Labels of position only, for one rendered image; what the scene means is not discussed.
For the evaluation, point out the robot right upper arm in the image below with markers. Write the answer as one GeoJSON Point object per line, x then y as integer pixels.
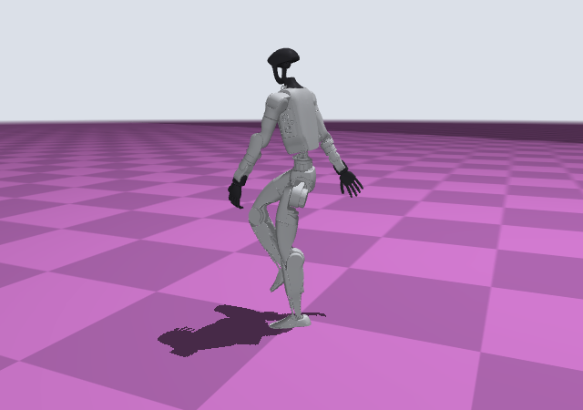
{"type": "Point", "coordinates": [322, 129]}

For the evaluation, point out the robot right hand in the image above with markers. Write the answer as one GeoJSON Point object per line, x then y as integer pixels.
{"type": "Point", "coordinates": [347, 178]}

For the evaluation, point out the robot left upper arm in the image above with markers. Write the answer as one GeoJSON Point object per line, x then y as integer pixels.
{"type": "Point", "coordinates": [276, 103]}

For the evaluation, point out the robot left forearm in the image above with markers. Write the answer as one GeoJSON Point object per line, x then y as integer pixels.
{"type": "Point", "coordinates": [250, 158]}

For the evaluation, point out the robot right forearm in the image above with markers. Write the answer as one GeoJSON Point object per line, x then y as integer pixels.
{"type": "Point", "coordinates": [329, 150]}

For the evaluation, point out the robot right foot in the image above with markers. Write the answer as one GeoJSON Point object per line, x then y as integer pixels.
{"type": "Point", "coordinates": [278, 282]}

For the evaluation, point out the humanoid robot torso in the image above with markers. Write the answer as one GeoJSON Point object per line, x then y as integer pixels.
{"type": "Point", "coordinates": [299, 132]}

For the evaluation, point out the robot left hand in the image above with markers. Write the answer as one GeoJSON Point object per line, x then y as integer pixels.
{"type": "Point", "coordinates": [235, 191]}

